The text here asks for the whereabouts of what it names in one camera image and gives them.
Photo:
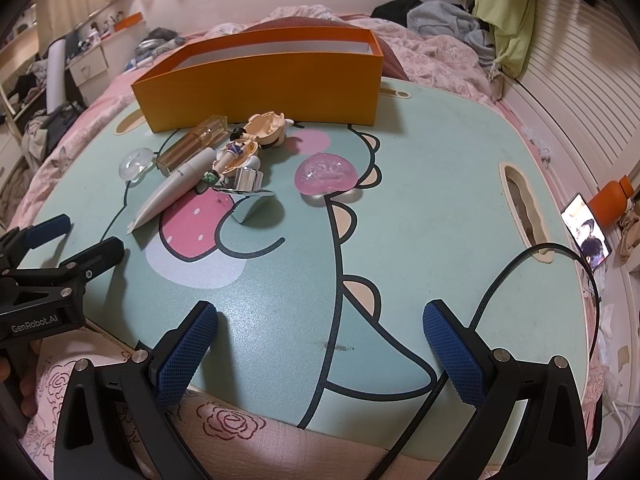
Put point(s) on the small anime figurine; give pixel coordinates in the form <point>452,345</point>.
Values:
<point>232,157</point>

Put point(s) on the black bag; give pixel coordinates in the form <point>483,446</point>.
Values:
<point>55,120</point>

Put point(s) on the smartphone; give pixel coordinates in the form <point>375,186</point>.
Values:
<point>587,237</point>

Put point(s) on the beige figurine part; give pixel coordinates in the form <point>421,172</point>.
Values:
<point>265,127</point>

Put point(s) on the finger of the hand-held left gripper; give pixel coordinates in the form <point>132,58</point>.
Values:
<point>45,229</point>
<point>97,255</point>

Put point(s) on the silver folding mirror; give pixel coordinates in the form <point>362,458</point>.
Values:
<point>250,205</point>

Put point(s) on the amber perfume bottle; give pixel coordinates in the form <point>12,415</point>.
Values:
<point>190,147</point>

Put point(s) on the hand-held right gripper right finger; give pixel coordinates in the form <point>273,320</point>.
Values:
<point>454,355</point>

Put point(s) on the orange bottle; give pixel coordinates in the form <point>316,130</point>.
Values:
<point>612,200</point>

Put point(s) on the beige cloth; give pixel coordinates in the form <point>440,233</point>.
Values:
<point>632,232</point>

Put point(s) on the person's left hand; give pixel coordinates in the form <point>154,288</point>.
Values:
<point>29,391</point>

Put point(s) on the yellow-green cloth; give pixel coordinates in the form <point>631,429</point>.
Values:
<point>505,10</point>

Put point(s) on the black clothing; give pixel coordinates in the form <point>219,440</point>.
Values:
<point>392,10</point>

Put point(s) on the white roll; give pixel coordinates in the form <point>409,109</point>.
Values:
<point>55,75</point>

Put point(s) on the pile of grey-blue clothes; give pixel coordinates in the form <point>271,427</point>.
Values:
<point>160,40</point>

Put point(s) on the orange cardboard box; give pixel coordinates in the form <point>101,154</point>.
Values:
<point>260,90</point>

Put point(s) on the white cosmetic tube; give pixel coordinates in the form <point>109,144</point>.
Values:
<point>170,185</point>

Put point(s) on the grey clothing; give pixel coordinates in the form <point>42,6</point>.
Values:
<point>445,20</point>

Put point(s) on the small orange storage bin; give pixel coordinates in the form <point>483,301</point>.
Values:
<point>127,22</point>

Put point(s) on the pink jelly squishy toy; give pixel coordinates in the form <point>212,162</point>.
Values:
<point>325,175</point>

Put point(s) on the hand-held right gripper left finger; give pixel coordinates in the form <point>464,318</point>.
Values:
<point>185,355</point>

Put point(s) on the white nightstand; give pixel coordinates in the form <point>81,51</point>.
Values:
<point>90,65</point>

